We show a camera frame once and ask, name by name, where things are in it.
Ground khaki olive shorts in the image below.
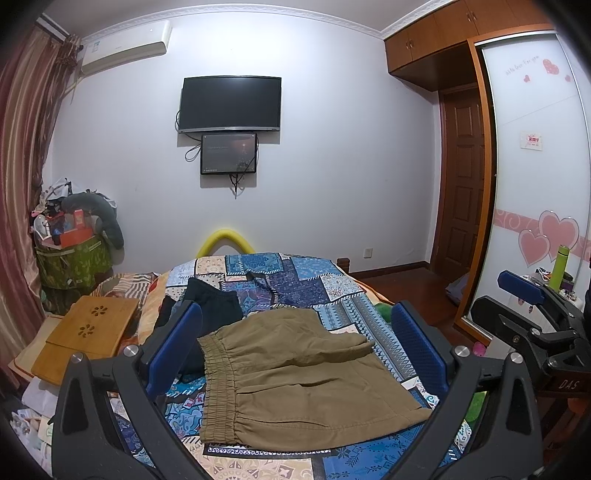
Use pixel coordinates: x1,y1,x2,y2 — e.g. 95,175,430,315
198,308,431,452

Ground green water bottle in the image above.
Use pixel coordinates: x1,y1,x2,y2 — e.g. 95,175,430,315
549,245,570,292

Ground white paper clutter pile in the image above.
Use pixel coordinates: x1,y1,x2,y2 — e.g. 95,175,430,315
9,377,59,478

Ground brown wooden door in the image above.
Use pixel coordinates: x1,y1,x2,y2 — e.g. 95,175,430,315
432,88,484,281

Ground white heart wardrobe door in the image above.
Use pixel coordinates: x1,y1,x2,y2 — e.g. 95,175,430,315
475,33,590,333

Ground wooden lap desk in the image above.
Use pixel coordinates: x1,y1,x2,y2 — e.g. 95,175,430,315
32,296,139,385

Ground green patterned storage bag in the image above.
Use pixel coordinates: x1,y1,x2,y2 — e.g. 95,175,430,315
35,236,113,315

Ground orange red box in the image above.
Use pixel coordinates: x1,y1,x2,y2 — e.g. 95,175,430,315
60,209,94,248

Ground grey plush toy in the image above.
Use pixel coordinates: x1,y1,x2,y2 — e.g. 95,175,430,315
61,192,124,250

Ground wooden overhead cabinet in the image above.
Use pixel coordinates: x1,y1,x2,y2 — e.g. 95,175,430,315
385,0,550,92

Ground striped pink curtain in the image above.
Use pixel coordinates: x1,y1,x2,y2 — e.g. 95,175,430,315
1,27,80,388

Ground white air conditioner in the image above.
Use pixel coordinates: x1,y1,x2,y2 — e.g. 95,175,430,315
80,20,172,76

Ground yellow foam bed rail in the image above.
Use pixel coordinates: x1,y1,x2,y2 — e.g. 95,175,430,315
197,228,256,258

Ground small black wall monitor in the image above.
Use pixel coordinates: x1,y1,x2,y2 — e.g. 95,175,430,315
200,133,259,175

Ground wall mounted black television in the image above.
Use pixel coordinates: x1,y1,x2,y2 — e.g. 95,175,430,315
177,75,283,133

